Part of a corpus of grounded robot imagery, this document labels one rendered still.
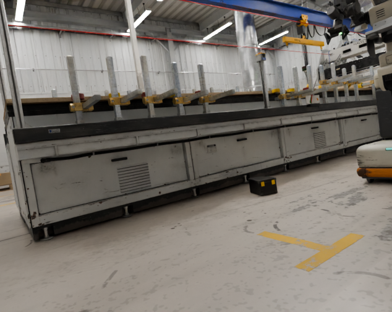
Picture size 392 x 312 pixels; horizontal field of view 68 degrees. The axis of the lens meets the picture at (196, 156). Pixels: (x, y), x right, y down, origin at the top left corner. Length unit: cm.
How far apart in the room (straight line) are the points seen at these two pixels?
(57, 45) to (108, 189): 788
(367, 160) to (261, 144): 113
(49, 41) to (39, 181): 791
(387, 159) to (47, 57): 881
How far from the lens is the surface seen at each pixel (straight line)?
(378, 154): 238
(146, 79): 215
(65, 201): 216
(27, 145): 189
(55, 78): 948
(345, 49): 632
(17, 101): 191
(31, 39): 977
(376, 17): 249
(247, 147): 299
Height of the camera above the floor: 49
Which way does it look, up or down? 3 degrees down
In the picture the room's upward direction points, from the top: 8 degrees counter-clockwise
